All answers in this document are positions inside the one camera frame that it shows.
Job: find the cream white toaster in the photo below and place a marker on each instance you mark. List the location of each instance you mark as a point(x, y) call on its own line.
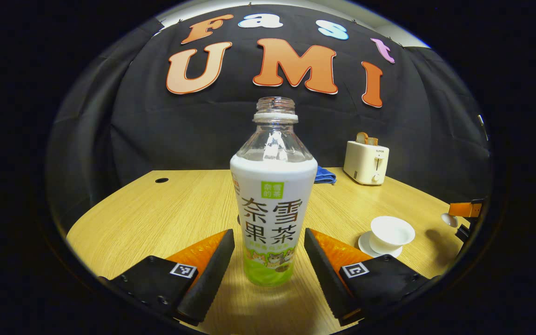
point(365, 163)

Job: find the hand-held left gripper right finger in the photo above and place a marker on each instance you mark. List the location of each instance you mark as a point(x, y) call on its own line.
point(324, 274)

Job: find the water bottle with white label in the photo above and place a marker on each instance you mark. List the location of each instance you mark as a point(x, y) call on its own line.
point(272, 204)

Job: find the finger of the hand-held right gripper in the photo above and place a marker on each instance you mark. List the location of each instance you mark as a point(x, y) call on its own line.
point(465, 209)

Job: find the black backdrop cloth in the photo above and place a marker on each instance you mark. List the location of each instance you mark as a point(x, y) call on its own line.
point(179, 130)

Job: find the white saucer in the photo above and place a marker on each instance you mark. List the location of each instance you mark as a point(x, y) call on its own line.
point(365, 244)

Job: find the toasted bread slice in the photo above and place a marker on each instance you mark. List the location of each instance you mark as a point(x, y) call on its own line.
point(373, 140)
point(362, 137)

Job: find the white teacup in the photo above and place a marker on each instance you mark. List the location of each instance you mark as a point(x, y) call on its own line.
point(391, 232)

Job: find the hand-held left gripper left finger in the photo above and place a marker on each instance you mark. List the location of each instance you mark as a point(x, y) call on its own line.
point(212, 274)

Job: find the white teacup lid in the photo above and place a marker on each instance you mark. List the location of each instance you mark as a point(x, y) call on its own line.
point(449, 220)

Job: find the blue folded towel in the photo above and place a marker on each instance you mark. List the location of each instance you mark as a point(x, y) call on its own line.
point(324, 175)

